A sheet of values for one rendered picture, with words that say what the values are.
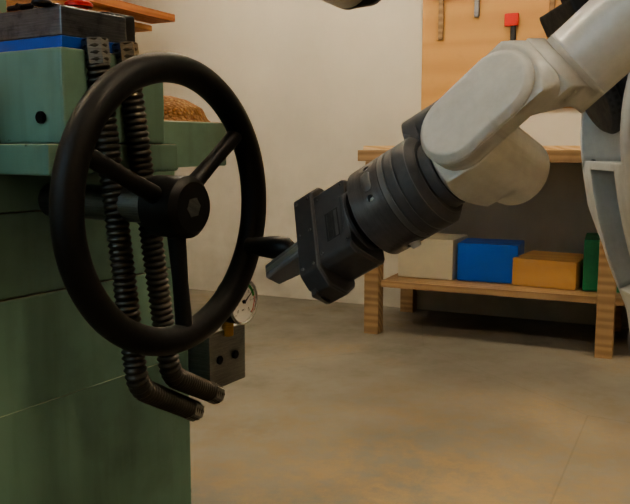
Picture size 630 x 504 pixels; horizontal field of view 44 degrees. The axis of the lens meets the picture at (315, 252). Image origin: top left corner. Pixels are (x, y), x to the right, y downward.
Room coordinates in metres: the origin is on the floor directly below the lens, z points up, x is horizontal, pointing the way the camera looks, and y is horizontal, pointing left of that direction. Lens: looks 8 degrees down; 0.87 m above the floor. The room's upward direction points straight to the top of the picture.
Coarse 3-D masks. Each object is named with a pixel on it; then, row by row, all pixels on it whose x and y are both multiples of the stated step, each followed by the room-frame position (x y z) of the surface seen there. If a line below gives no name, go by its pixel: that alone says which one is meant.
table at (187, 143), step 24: (168, 120) 1.02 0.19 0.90; (0, 144) 0.77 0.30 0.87; (24, 144) 0.75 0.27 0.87; (48, 144) 0.73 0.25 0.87; (96, 144) 0.78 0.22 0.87; (120, 144) 0.81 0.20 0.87; (168, 144) 0.87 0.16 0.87; (192, 144) 1.05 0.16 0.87; (216, 144) 1.09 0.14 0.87; (0, 168) 0.77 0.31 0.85; (24, 168) 0.75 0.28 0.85; (48, 168) 0.73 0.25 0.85; (168, 168) 0.87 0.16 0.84
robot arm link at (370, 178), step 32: (320, 192) 0.79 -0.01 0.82; (352, 192) 0.71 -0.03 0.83; (384, 192) 0.69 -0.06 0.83; (320, 224) 0.75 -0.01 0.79; (352, 224) 0.72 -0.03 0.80; (384, 224) 0.69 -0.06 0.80; (320, 256) 0.73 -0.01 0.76; (352, 256) 0.72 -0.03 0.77; (320, 288) 0.72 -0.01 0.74; (352, 288) 0.75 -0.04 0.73
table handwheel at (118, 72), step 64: (128, 64) 0.70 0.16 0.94; (192, 64) 0.76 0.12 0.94; (64, 192) 0.63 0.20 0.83; (128, 192) 0.77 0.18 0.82; (192, 192) 0.74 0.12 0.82; (256, 192) 0.85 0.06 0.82; (64, 256) 0.63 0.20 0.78; (256, 256) 0.85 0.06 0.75; (128, 320) 0.68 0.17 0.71; (192, 320) 0.77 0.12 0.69
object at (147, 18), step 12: (12, 0) 3.56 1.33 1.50; (24, 0) 3.62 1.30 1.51; (60, 0) 3.75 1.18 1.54; (96, 0) 3.90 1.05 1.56; (108, 0) 3.98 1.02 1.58; (120, 12) 4.18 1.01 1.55; (132, 12) 4.18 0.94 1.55; (144, 12) 4.24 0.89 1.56; (156, 12) 4.34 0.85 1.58; (144, 24) 4.56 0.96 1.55
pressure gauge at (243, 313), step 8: (248, 288) 1.05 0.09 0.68; (256, 296) 1.06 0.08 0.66; (240, 304) 1.03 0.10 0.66; (248, 304) 1.05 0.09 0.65; (256, 304) 1.06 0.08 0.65; (240, 312) 1.03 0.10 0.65; (248, 312) 1.05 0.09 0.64; (232, 320) 1.02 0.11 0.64; (240, 320) 1.03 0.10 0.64; (248, 320) 1.04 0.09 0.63; (224, 328) 1.04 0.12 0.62; (232, 328) 1.05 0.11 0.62
